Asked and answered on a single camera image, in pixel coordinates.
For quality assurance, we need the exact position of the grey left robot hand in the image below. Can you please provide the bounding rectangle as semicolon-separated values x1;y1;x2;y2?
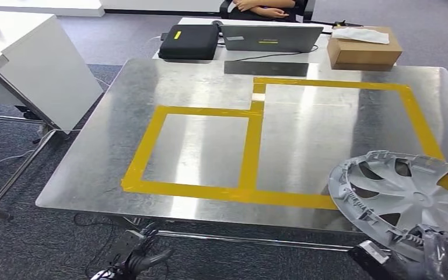
107;227;173;280

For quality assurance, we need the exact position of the grey plastic wheel hubcap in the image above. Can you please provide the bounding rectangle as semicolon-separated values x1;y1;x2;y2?
327;149;448;264

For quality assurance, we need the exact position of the steel workbench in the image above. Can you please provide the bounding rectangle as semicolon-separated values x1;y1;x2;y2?
34;58;448;254

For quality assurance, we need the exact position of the white desk with metal legs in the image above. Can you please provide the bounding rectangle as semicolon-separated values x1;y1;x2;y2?
0;10;105;223

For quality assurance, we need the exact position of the black zip case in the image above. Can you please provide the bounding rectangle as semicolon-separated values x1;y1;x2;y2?
158;23;221;61

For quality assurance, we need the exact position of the brown cardboard box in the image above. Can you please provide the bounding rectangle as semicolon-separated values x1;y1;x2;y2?
327;26;403;72

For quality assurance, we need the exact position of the white tissue sheet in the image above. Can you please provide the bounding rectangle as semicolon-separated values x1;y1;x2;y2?
331;27;390;44

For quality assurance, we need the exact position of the grey laptop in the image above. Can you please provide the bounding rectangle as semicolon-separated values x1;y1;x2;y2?
220;24;324;53

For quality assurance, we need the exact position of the person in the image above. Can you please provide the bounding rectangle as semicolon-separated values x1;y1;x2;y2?
232;0;298;20

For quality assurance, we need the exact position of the black floor cable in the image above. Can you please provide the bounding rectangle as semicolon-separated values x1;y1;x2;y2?
72;211;171;280

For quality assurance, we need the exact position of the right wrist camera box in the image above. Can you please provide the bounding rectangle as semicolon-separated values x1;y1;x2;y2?
347;239;394;280

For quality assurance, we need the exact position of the white floor cable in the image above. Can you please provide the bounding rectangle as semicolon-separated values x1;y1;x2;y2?
0;148;36;174

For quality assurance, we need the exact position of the black laptop cable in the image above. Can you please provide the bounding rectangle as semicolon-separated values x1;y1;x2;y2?
233;44;320;62

